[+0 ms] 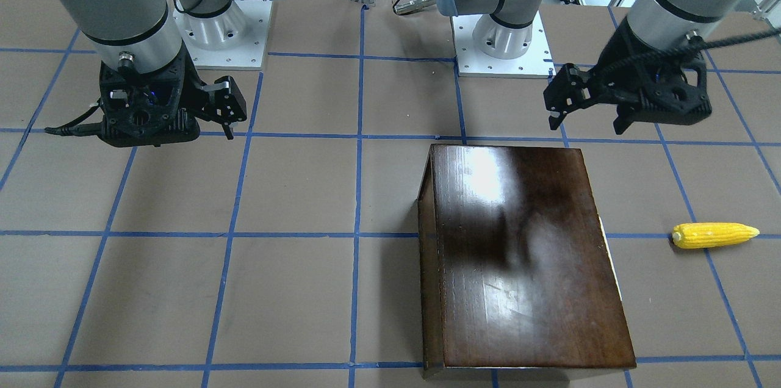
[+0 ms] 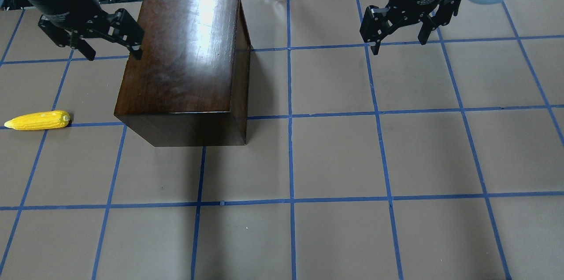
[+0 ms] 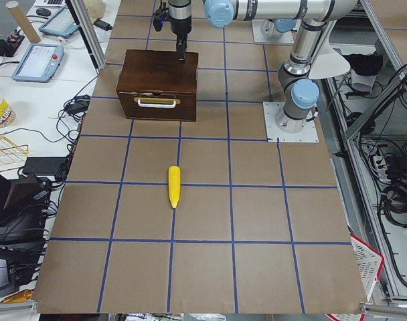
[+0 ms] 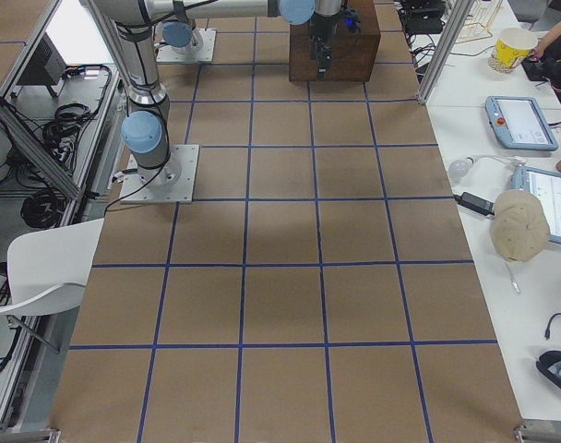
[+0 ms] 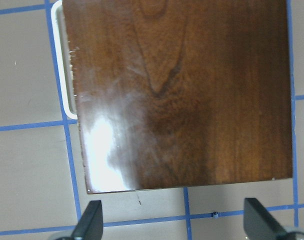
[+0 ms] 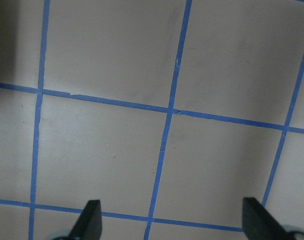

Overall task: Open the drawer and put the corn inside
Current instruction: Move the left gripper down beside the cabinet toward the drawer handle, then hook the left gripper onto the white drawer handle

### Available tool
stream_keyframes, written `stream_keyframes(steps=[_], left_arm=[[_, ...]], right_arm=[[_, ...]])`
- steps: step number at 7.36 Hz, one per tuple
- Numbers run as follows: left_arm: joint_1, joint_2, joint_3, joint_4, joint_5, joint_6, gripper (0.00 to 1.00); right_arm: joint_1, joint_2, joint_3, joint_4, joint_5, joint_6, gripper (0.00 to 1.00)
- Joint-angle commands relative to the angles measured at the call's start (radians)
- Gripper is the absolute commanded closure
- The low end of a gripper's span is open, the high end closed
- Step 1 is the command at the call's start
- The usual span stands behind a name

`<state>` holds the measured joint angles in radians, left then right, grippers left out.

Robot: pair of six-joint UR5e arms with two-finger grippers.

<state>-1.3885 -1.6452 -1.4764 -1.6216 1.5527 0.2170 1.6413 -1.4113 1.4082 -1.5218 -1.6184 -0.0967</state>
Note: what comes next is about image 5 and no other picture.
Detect white drawer handle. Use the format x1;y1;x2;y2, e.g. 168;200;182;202
50;0;78;120

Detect dark wooden drawer cabinet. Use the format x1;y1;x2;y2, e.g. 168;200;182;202
62;0;293;194

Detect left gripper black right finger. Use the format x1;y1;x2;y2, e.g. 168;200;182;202
243;197;288;240

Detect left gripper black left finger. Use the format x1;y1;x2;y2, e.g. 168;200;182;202
70;200;104;240

